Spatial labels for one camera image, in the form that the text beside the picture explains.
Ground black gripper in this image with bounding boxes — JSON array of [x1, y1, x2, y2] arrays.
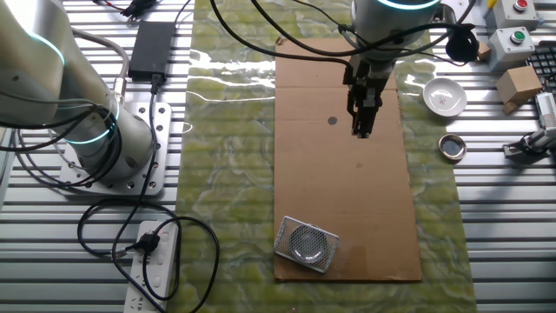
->
[[342, 55, 397, 139]]

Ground small round steel plate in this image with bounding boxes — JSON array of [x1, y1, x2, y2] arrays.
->
[[288, 225, 330, 265]]

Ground brown cardboard sheet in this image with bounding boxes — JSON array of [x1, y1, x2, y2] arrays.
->
[[273, 37, 423, 283]]

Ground white ceramic flower dish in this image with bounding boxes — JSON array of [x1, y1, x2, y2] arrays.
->
[[422, 77, 468, 118]]

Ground round steel tin dish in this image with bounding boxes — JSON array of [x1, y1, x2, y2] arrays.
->
[[438, 133, 468, 162]]

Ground green marble pattern mat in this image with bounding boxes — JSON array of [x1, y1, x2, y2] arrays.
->
[[167, 0, 479, 313]]

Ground grey green button box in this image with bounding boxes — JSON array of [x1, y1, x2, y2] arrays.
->
[[486, 26, 536, 73]]

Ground small cardboard box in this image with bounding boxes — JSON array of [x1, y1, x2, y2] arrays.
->
[[495, 64, 544, 115]]

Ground grey red button box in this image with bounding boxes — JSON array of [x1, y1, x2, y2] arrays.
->
[[485, 0, 539, 31]]

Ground black keyboard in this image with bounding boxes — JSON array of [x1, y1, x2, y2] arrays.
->
[[525, 41, 556, 95]]

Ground black power adapter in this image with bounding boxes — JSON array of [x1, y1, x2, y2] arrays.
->
[[128, 20, 177, 83]]

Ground white power strip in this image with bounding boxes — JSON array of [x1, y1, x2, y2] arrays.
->
[[122, 220, 181, 313]]

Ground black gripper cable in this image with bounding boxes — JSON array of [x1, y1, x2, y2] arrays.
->
[[249, 0, 461, 57], [209, 0, 354, 70]]

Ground small camera on stand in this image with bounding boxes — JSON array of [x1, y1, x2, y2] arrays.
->
[[502, 126, 556, 165]]

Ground silver ridged camera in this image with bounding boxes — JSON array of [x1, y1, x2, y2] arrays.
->
[[533, 90, 556, 130]]

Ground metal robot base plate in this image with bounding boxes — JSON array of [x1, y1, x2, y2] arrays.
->
[[58, 102, 173, 196]]

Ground thin black adapter output cable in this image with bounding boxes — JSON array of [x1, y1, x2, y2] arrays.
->
[[173, 0, 193, 25]]

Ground black adapter mains cord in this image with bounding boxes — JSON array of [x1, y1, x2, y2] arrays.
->
[[76, 73, 221, 313]]

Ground thick grey robot cable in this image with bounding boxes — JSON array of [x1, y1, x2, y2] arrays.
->
[[71, 28, 131, 105]]

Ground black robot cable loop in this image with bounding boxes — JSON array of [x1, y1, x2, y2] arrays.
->
[[0, 89, 123, 188]]

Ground bundled black cable red wire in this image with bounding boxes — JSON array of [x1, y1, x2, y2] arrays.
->
[[92, 0, 158, 21]]

